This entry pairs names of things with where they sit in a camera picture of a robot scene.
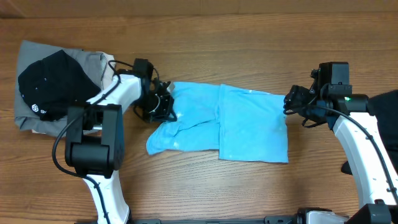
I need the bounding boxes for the light blue printed t-shirt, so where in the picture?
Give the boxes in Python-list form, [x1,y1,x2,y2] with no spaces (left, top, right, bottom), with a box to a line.
[146,82,289,163]

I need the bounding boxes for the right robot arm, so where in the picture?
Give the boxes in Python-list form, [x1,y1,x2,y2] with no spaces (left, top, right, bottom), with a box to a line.
[283,62,397,224]

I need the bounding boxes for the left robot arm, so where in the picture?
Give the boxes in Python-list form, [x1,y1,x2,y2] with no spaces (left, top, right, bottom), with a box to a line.
[60,58,177,223]

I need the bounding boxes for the black t-shirt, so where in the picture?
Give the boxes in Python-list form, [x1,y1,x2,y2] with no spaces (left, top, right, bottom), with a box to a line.
[340,90,398,177]

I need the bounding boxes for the folded black garment with logo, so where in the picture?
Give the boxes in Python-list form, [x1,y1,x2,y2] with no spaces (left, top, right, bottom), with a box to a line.
[18,50,100,121]

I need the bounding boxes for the folded grey garment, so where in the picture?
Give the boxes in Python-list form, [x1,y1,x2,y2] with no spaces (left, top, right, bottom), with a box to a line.
[14,40,100,131]

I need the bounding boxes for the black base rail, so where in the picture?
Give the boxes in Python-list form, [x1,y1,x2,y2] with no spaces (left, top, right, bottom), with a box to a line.
[132,215,296,224]

